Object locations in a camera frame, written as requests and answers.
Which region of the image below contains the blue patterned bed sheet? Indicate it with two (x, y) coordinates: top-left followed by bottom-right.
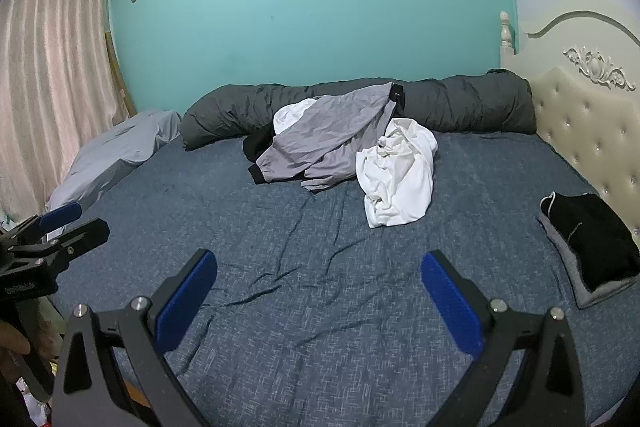
(47, 129), (640, 427)

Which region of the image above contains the cream tufted headboard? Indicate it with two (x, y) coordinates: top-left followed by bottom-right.
(500, 0), (640, 253)

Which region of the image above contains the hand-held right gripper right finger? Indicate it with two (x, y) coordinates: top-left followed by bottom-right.
(420, 250), (588, 427)

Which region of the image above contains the wooden frame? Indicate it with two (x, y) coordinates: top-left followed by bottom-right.
(103, 29), (137, 118)

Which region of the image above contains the grey jacket with black cuffs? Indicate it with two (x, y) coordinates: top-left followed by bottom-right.
(248, 82), (405, 192)

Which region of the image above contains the crumpled white garment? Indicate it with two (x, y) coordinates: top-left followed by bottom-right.
(273, 97), (321, 135)

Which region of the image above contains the crumpled black garment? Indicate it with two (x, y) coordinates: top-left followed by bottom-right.
(243, 127), (276, 162)

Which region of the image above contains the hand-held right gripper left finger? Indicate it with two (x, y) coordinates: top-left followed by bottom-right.
(51, 248), (219, 427)

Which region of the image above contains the light grey pillow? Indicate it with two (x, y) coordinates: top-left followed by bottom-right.
(47, 109), (182, 212)

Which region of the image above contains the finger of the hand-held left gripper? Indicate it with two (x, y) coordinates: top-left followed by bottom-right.
(47, 218), (111, 260)
(39, 202), (83, 232)

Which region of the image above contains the folded black garment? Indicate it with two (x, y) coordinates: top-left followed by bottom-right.
(540, 192), (640, 293)

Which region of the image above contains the person's left hand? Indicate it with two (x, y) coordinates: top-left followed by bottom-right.
(0, 321), (32, 355)

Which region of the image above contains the pink curtain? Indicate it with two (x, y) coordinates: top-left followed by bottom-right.
(0, 0), (132, 223)

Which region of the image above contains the clutter pile beside curtain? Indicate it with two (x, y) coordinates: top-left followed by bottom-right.
(17, 374), (53, 427)

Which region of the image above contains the white long-sleeve shirt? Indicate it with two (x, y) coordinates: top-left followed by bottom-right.
(355, 118), (439, 229)

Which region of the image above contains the dark grey duvet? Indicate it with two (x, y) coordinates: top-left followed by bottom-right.
(180, 69), (537, 152)

